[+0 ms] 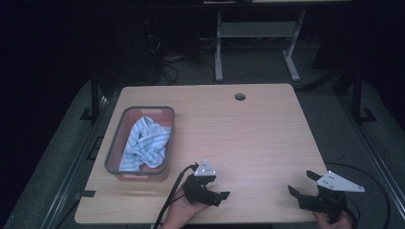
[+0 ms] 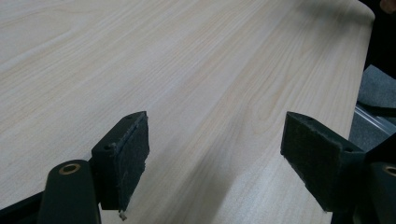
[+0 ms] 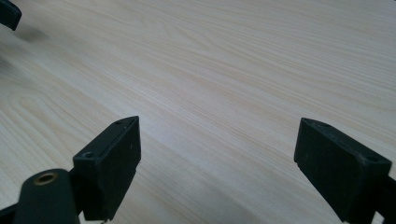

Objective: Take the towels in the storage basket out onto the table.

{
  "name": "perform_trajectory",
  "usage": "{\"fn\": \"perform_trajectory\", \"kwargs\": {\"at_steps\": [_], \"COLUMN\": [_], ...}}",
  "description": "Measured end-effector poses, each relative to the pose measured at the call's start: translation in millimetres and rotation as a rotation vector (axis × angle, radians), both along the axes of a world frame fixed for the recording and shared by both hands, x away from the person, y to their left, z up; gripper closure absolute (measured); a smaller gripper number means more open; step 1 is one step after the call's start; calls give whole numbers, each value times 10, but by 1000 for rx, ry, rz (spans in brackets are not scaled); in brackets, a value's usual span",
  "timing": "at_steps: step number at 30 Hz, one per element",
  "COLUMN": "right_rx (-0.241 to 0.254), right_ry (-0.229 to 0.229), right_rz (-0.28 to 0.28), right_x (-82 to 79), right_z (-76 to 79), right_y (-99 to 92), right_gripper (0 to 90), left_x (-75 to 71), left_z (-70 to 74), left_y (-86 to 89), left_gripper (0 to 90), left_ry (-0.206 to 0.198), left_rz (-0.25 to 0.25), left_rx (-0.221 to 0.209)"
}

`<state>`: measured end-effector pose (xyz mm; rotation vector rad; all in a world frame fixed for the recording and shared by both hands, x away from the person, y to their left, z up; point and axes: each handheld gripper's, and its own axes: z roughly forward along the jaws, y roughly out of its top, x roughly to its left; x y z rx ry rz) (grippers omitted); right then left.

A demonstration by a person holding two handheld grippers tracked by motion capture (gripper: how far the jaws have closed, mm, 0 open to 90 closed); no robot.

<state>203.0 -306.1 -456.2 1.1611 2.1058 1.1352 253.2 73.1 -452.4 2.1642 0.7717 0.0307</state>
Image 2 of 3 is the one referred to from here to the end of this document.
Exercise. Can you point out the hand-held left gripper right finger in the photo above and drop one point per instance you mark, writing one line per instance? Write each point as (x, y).
(320, 161)

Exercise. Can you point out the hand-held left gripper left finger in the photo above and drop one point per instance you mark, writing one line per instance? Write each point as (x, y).
(123, 161)

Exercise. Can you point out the silver metal rail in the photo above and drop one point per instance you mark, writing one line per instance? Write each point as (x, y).
(378, 123)

